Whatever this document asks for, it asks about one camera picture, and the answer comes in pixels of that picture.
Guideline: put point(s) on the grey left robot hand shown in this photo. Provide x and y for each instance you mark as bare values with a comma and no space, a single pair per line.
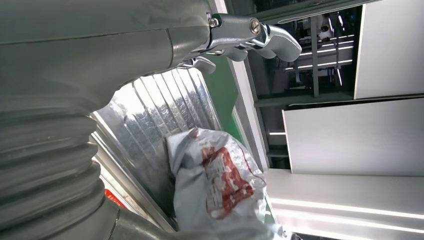
82,46

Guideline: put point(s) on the green conveyor belt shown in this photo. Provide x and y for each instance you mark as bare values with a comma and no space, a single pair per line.
222,92

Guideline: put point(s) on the grey parcel red print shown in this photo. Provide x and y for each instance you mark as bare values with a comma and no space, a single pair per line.
212,185

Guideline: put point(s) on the white electronic scale steel tray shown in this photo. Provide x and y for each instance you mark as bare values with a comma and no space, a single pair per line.
149,109

